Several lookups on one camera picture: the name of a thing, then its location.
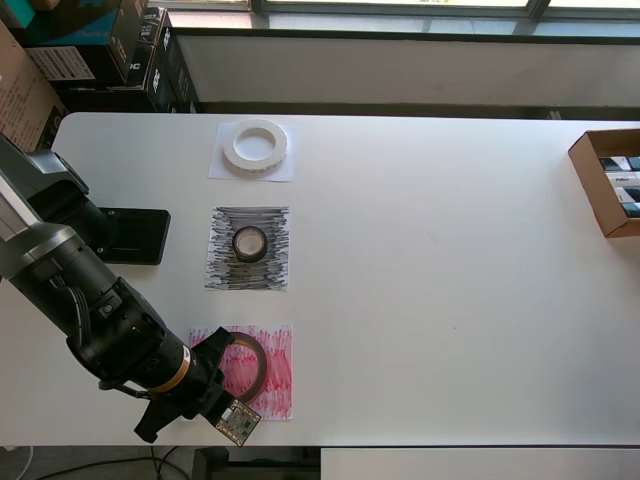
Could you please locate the black box with orange print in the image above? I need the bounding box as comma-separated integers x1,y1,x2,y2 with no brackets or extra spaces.
107,4,167,92

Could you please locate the black tape roll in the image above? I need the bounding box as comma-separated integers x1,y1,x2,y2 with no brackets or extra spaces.
231,225,269,264

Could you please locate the black floor cable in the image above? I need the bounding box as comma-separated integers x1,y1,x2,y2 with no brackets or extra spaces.
149,444,194,480

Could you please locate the white floor cable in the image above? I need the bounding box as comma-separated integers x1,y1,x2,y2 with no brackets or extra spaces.
0,442,35,480

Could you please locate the open shallow cardboard box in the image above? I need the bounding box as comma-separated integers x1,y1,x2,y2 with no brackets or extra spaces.
568,128,640,239

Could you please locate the plain white paper sheet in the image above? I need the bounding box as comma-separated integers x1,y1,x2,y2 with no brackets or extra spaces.
208,122,297,184

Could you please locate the red scribbled paper sheet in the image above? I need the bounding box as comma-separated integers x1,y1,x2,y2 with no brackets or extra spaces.
188,323,295,424

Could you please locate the tall printed cardboard box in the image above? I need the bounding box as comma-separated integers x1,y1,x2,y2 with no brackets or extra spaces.
0,19,69,151

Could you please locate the wrist camera board with bracket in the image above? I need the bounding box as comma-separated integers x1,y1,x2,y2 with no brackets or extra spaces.
215,398,263,448

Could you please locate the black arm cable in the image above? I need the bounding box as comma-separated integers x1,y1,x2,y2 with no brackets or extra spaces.
97,378,154,401

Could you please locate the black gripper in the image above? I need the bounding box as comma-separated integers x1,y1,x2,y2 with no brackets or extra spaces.
133,327,236,444

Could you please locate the dark teal box white label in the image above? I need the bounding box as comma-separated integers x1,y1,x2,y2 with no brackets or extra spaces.
19,0,124,84

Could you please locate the red tape roll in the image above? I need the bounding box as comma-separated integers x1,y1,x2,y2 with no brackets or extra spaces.
222,329,270,404

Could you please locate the plain teal box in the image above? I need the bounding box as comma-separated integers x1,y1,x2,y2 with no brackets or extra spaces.
0,0,36,31

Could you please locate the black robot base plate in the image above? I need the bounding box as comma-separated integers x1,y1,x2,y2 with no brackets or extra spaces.
97,207,171,266

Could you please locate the black scribbled paper sheet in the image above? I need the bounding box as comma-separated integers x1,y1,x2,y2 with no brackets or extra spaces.
203,204,291,294

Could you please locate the white tape roll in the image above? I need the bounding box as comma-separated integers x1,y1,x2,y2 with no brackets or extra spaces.
222,118,290,176

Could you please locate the black box with white print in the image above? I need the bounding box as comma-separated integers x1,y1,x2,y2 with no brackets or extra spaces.
144,23,202,114

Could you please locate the black table frame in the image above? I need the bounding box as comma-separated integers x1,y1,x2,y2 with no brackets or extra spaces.
192,447,321,480

